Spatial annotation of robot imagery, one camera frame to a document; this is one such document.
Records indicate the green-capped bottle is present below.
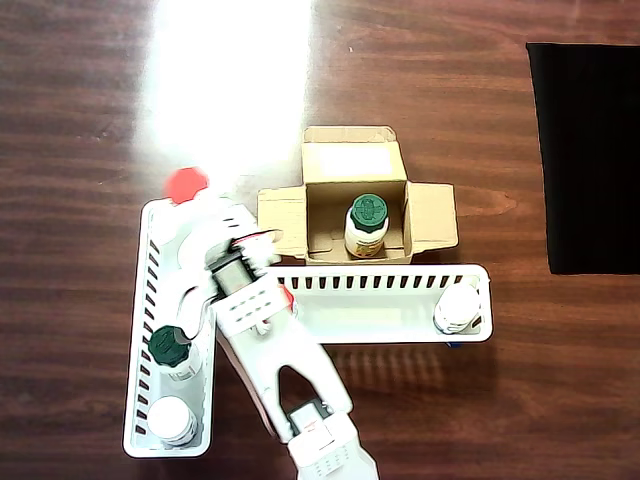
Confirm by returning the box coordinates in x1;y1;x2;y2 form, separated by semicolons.
148;324;202;384
343;193;392;259

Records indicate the brown cardboard box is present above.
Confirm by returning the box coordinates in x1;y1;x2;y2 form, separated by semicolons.
256;125;461;267

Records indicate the red-capped bottle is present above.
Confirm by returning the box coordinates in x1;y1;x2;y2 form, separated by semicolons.
164;166;211;206
278;283;302;322

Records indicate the red and white wire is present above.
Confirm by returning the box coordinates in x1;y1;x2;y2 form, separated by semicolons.
228;228;284;250

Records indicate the black cloth mat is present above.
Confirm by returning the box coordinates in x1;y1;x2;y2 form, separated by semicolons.
525;42;640;276

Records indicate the white curved arm cable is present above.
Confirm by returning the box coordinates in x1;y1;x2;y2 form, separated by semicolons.
177;284;217;337

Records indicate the long white slatted plastic tray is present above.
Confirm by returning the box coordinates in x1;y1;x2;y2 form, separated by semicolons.
122;198;223;459
259;263;495;347

